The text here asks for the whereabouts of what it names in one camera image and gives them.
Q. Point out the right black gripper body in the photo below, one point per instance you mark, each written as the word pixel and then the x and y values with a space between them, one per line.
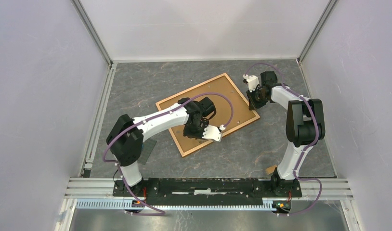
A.
pixel 256 98

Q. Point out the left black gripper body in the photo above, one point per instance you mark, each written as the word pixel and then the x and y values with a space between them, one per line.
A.
pixel 195 130

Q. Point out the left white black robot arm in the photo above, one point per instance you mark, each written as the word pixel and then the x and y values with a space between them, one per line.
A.
pixel 125 141

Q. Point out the slotted cable duct rail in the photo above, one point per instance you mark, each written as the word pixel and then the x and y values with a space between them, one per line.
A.
pixel 129 204

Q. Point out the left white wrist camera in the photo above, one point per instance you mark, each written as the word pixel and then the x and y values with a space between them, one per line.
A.
pixel 213 133

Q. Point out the grey building baseplate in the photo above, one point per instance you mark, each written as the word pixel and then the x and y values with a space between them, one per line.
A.
pixel 147 148

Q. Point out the small cardboard block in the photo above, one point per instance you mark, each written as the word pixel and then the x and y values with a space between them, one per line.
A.
pixel 270 170

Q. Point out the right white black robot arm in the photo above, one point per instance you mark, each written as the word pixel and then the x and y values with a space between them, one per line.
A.
pixel 305 124

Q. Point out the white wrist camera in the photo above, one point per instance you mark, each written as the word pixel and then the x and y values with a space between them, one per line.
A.
pixel 213 133
pixel 252 82

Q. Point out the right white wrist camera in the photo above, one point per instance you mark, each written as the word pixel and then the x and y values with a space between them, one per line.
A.
pixel 252 82

